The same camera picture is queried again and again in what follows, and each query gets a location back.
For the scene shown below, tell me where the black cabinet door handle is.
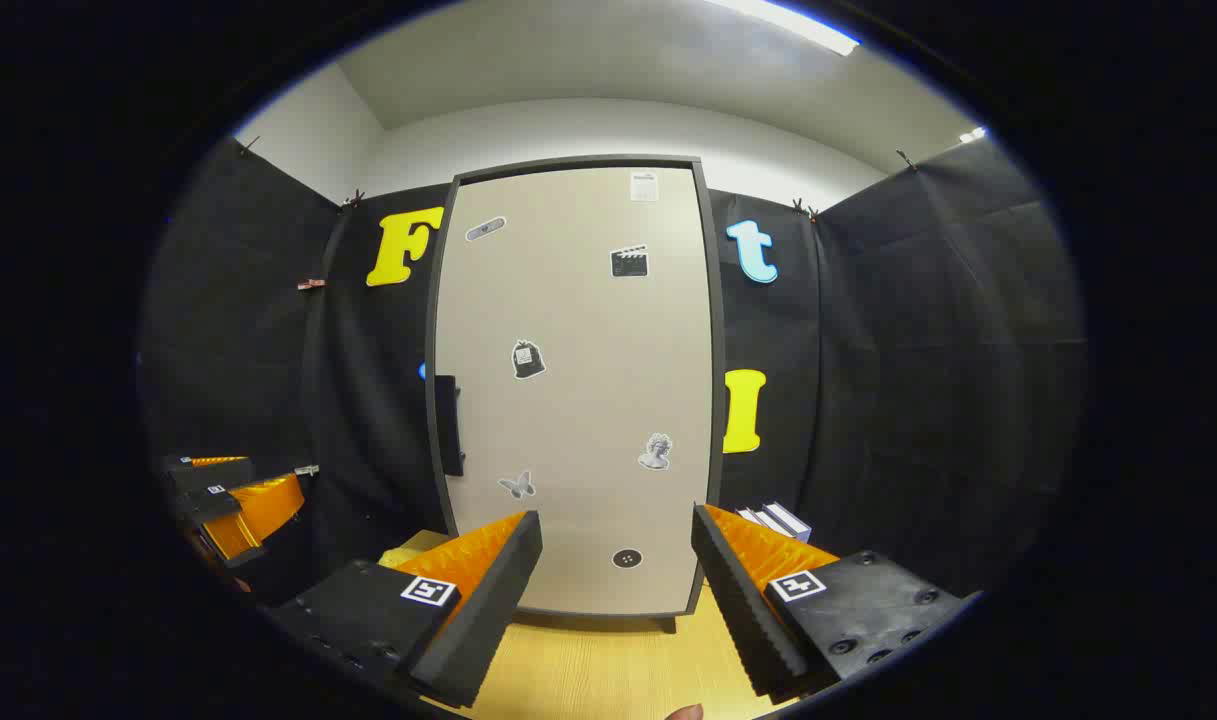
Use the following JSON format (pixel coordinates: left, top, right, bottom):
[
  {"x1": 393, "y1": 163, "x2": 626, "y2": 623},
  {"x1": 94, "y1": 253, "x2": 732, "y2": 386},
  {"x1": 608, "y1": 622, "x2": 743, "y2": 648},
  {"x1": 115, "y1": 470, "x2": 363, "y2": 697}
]
[{"x1": 435, "y1": 375, "x2": 466, "y2": 477}]

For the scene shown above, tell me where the beige cabinet door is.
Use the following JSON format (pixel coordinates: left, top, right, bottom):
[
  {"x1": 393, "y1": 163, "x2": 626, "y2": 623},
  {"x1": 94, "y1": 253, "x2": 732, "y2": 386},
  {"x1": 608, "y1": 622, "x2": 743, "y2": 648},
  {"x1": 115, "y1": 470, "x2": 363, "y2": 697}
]
[{"x1": 433, "y1": 165, "x2": 714, "y2": 616}]

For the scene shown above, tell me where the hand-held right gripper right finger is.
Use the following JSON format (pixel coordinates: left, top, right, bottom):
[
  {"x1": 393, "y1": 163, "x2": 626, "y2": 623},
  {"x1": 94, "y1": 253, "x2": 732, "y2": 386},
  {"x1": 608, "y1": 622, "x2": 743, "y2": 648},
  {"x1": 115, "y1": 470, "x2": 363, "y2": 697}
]
[{"x1": 691, "y1": 503, "x2": 969, "y2": 701}]

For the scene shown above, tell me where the long ceiling light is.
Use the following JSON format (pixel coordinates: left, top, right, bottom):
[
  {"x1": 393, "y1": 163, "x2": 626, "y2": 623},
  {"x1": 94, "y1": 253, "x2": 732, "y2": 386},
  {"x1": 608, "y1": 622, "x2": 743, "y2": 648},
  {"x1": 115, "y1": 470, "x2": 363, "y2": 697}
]
[{"x1": 708, "y1": 0, "x2": 859, "y2": 56}]

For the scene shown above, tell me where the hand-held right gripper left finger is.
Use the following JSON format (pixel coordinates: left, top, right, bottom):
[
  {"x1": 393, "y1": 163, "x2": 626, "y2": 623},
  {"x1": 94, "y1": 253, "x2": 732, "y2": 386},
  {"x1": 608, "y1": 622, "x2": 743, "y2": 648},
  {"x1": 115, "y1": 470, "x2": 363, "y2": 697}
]
[{"x1": 268, "y1": 510, "x2": 544, "y2": 711}]

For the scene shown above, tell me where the black backdrop cloth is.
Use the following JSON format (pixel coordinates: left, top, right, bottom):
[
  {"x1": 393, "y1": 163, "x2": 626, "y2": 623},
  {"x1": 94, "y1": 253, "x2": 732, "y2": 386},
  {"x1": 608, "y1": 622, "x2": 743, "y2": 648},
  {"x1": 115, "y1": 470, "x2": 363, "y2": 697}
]
[{"x1": 138, "y1": 135, "x2": 1087, "y2": 601}]

